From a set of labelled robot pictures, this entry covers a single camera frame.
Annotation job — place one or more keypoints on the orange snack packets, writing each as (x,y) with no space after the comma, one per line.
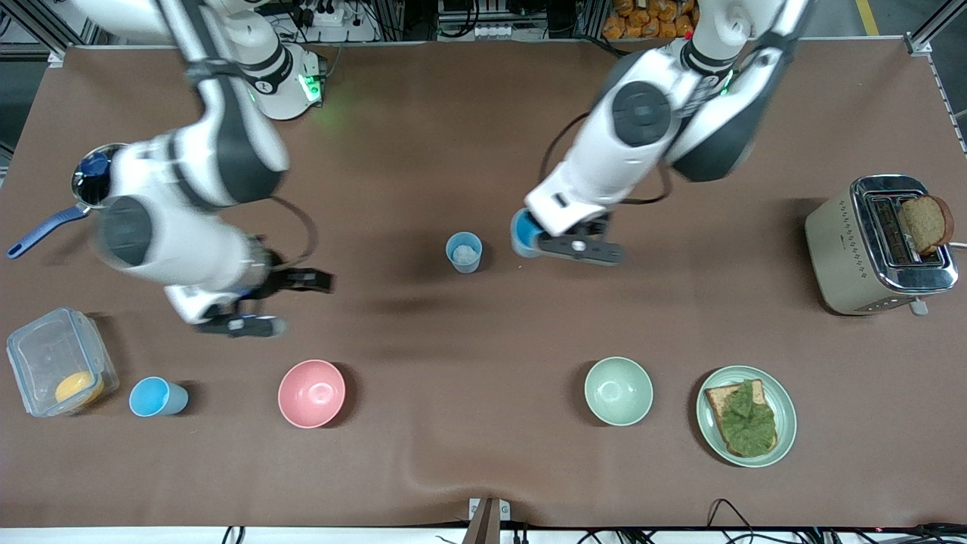
(642,19)

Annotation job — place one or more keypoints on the toast slice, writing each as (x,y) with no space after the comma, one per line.
(716,397)

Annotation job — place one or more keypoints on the pale green plate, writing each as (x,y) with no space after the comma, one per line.
(706,423)

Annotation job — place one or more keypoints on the beige chrome toaster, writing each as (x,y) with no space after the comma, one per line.
(838,242)

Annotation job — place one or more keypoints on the clear plastic lidded container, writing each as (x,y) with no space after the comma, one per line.
(45,355)

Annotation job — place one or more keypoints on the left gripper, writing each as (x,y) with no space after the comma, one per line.
(591,226)

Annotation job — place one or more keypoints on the dark blue small object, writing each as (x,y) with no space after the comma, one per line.
(94,166)

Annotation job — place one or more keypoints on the pale green bowl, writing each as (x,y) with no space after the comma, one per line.
(618,390)

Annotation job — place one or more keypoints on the white lump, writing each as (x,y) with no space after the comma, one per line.
(465,255)

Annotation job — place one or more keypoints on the white terminal block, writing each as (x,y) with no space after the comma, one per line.
(492,32)

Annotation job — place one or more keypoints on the metal table clamp bracket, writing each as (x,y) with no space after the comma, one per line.
(483,521)

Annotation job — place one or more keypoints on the orange yellow round food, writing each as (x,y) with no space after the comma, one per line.
(79,387)

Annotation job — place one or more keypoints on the pink bowl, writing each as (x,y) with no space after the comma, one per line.
(311,393)

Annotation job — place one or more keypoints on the brown bread slice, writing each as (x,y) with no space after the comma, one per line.
(925,223)

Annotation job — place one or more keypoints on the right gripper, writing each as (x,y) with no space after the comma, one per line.
(280,282)

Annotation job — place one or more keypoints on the aluminium frame post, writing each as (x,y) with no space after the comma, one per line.
(391,15)
(589,15)

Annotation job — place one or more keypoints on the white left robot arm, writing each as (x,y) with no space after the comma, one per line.
(604,162)

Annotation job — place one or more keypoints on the white power strip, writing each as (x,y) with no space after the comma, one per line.
(326,13)

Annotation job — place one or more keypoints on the green lettuce leaf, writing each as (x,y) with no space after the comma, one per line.
(748,423)

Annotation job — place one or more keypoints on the blue plastic cup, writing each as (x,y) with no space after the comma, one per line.
(151,397)
(523,234)
(451,245)

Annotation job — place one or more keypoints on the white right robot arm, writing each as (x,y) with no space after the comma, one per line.
(227,151)

